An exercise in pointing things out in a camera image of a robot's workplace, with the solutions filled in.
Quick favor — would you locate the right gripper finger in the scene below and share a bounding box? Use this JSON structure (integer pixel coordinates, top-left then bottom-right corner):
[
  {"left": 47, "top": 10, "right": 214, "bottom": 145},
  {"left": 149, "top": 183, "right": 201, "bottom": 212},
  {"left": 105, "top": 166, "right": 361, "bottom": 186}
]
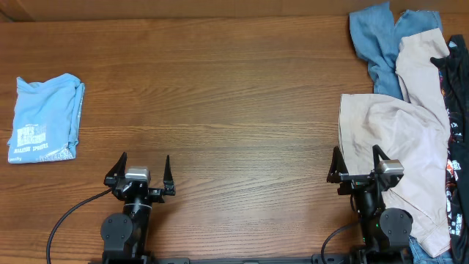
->
[
  {"left": 372, "top": 144, "right": 389, "bottom": 172},
  {"left": 328, "top": 146, "right": 348, "bottom": 176}
]

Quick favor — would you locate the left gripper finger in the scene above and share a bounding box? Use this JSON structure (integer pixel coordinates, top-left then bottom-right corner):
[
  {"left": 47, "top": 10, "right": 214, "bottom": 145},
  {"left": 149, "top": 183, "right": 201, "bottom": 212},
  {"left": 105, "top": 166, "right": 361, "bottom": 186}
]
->
[
  {"left": 163, "top": 155, "right": 174, "bottom": 183},
  {"left": 106, "top": 152, "right": 128, "bottom": 177}
]

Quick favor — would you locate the black orange patterned t-shirt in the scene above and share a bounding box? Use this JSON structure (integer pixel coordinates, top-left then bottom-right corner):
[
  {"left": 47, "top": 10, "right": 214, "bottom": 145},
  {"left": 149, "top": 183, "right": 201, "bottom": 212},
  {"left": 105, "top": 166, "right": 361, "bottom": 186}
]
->
[{"left": 431, "top": 34, "right": 468, "bottom": 263}]

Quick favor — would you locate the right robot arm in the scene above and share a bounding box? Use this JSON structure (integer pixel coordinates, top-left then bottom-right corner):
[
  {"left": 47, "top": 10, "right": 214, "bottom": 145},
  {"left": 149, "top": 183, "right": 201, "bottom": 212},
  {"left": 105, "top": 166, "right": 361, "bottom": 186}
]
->
[{"left": 320, "top": 144, "right": 413, "bottom": 264}]

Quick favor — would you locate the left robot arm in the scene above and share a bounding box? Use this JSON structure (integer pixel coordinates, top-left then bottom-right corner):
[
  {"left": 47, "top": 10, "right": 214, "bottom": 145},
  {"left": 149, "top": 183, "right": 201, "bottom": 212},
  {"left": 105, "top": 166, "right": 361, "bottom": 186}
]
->
[{"left": 100, "top": 153, "right": 176, "bottom": 263}]

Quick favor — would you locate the beige pink garment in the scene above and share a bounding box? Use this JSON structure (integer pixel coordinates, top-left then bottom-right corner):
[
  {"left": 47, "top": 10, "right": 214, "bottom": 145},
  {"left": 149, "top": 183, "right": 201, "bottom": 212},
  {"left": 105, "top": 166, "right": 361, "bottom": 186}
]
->
[{"left": 339, "top": 28, "right": 450, "bottom": 257}]

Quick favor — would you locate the folded light blue t-shirt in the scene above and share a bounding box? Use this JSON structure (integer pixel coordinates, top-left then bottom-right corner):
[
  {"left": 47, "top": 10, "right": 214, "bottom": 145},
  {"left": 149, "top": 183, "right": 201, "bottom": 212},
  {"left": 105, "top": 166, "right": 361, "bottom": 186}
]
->
[{"left": 7, "top": 73, "right": 85, "bottom": 164}]

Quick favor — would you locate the blue denim garment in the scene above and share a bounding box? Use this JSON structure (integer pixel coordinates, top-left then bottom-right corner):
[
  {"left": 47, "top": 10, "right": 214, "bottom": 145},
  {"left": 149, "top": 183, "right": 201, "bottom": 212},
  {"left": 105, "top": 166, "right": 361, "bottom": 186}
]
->
[{"left": 349, "top": 1, "right": 443, "bottom": 100}]

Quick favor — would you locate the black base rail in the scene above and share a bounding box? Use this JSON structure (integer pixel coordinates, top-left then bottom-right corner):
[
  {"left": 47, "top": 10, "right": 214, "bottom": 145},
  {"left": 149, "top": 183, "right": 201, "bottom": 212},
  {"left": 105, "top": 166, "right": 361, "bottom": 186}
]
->
[{"left": 155, "top": 254, "right": 350, "bottom": 264}]

